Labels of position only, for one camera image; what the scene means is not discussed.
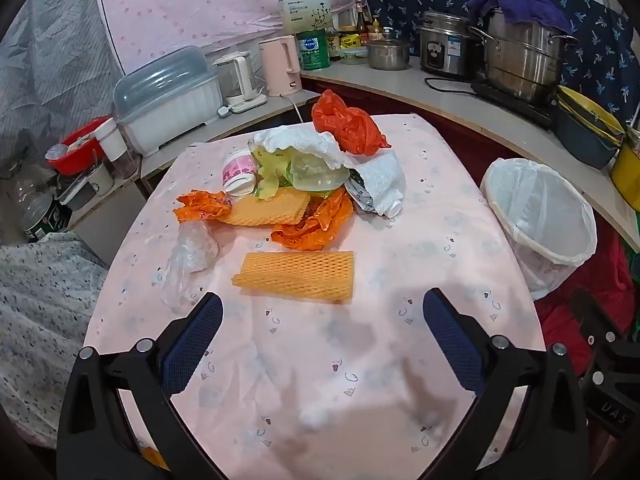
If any large steel steamer pot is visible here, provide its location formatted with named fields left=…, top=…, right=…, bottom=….
left=469, top=7, right=578, bottom=106

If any black power cable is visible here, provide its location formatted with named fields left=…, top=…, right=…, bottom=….
left=424, top=76, right=473, bottom=95

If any orange plastic wrapper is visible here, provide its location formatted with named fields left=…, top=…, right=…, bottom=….
left=271, top=187, right=355, bottom=252
left=174, top=190, right=234, bottom=223

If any pink paper cup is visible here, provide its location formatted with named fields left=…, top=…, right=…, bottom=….
left=222, top=149, right=259, bottom=196

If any beige cardboard box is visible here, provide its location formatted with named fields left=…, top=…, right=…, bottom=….
left=278, top=0, right=333, bottom=36

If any orange foam net sleeve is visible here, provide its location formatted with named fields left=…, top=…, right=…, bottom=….
left=220, top=187, right=311, bottom=228
left=231, top=251, right=356, bottom=305

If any grey striped cloth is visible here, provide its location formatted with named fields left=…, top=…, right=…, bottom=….
left=0, top=0, right=123, bottom=161

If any small steel pot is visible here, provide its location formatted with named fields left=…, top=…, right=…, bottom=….
left=366, top=37, right=412, bottom=71

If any red plastic basin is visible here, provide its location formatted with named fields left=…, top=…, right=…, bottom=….
left=45, top=116, right=115, bottom=176

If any dark green label jar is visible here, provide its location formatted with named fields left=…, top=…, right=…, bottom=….
left=20, top=190, right=73, bottom=243

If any black induction cooker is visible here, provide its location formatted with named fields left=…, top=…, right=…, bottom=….
left=470, top=79, right=558, bottom=128

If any white paper towel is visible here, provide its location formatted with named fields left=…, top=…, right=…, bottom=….
left=252, top=126, right=404, bottom=218

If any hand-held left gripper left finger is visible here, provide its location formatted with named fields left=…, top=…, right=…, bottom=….
left=56, top=291, right=226, bottom=480

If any blue and yellow basin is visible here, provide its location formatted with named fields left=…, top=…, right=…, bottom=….
left=552, top=105, right=623, bottom=170
left=556, top=85, right=626, bottom=137

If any low grey cabinet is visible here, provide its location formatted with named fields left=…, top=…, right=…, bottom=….
left=67, top=89, right=321, bottom=231

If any white lidded glass jar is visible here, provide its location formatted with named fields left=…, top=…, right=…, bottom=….
left=94, top=117, right=138, bottom=181

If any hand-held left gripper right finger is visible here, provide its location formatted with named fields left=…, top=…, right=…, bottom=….
left=417, top=287, right=592, bottom=480

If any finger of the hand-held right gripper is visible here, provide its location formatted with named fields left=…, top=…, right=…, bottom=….
left=571, top=287, right=618, bottom=356

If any pink electric kettle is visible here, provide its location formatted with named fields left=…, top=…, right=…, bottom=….
left=258, top=35, right=303, bottom=98

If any grey curved counter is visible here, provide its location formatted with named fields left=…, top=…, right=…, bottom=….
left=300, top=55, right=640, bottom=251

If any steel rice cooker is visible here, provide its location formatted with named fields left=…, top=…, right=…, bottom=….
left=419, top=10, right=483, bottom=80

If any floral grey blanket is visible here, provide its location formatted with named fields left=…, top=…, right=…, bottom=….
left=0, top=232, right=111, bottom=448

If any silver foil packet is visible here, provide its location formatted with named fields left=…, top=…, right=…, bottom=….
left=345, top=170, right=382, bottom=214

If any green tin can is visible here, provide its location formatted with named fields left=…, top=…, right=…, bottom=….
left=296, top=29, right=331, bottom=71

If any clear plastic bag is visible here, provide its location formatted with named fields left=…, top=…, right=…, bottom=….
left=160, top=220, right=220, bottom=310

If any pink dotted curtain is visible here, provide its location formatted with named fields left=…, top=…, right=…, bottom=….
left=92, top=0, right=368, bottom=78

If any white kettle cable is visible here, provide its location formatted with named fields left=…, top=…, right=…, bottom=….
left=280, top=92, right=306, bottom=123

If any red cloth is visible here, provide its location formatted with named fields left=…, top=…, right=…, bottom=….
left=535, top=235, right=637, bottom=376

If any glass electric kettle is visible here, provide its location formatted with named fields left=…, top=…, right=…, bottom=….
left=212, top=51, right=268, bottom=115

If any yellow-green plastic bag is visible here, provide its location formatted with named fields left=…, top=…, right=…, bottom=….
left=249, top=145, right=351, bottom=201

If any pink printed tablecloth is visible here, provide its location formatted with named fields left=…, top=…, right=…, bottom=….
left=82, top=112, right=548, bottom=480

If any yellow electric pot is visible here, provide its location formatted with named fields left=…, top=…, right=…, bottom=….
left=610, top=127, right=640, bottom=211

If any purple cloth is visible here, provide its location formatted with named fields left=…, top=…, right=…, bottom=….
left=465, top=0, right=573, bottom=36

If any white lined trash bin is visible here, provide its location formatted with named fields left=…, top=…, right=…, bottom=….
left=480, top=158, right=598, bottom=301

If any steel lunch container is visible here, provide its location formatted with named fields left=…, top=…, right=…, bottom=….
left=55, top=162, right=116, bottom=211

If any dish drainer with grey lid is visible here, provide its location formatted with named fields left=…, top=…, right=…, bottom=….
left=112, top=46, right=223, bottom=157

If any red plastic bag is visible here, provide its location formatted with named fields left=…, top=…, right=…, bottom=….
left=312, top=90, right=392, bottom=157

